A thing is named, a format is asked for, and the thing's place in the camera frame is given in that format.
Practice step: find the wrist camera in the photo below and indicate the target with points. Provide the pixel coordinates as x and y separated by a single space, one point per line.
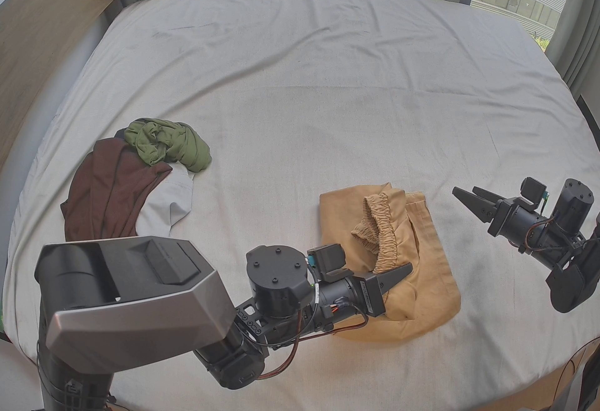
330 259
533 193

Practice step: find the pale grey garment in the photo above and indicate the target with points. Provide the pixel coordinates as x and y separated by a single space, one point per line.
166 207

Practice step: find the tan shorts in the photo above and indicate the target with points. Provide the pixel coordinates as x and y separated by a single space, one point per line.
426 268

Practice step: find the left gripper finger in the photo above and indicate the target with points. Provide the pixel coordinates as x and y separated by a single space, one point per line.
393 277

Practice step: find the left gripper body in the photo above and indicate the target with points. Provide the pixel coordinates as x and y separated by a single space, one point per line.
349 296

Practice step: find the brown garment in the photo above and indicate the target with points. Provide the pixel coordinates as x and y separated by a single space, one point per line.
112 193

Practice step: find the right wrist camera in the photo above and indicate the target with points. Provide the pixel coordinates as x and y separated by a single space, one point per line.
533 193

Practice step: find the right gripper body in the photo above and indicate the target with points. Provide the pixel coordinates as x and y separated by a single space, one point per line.
518 224

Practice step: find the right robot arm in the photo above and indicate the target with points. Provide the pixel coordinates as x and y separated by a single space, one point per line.
572 278

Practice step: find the green garment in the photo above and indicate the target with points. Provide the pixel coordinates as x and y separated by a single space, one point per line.
178 146

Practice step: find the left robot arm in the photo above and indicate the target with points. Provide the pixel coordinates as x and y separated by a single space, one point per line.
140 296

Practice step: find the bed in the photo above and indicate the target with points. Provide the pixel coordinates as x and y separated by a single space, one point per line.
328 118

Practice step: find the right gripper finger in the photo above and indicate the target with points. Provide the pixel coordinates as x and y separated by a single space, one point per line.
490 197
478 207

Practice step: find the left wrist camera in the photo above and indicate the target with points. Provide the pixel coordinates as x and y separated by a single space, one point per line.
330 259

